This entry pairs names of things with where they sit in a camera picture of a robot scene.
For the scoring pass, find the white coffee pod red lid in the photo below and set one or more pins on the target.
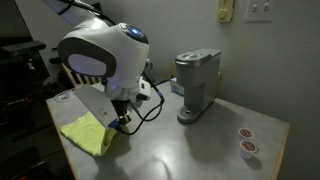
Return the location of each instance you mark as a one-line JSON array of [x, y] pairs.
[[246, 133], [248, 148]]

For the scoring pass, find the black shelf board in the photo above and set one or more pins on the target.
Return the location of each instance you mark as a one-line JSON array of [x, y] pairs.
[[23, 48]]

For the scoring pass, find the grey pod coffee maker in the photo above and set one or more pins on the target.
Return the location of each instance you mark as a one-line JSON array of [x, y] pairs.
[[200, 80]]

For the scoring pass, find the white light switch plate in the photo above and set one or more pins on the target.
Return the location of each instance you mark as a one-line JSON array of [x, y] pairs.
[[260, 10]]

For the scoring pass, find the blue cardboard box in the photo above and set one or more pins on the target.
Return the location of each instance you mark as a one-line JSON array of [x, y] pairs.
[[176, 87]]

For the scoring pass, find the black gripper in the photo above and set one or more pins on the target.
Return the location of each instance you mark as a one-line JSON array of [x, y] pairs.
[[121, 110]]

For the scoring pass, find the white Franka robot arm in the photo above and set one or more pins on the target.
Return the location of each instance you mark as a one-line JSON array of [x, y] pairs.
[[116, 46]]

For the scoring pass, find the yellow wall thermostat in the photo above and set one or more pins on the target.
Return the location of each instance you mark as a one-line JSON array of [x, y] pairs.
[[225, 11]]

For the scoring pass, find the yellow microfibre towel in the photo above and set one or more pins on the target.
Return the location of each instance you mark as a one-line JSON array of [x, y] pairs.
[[85, 135]]

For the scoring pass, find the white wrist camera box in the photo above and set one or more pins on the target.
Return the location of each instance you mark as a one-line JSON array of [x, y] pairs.
[[95, 103]]

